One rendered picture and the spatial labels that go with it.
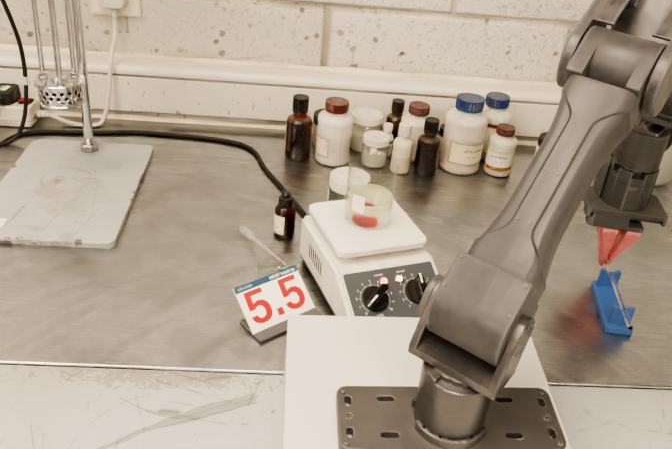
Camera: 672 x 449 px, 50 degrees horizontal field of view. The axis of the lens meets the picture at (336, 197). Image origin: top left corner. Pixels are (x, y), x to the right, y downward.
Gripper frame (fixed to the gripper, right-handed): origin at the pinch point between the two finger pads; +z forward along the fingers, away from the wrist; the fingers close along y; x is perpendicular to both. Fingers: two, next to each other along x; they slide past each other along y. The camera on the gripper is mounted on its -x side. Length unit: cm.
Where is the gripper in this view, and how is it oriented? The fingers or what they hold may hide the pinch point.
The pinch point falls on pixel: (604, 258)
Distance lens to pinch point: 106.2
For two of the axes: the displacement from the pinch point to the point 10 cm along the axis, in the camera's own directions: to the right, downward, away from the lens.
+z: -0.9, 8.7, 4.8
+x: -1.3, 4.6, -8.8
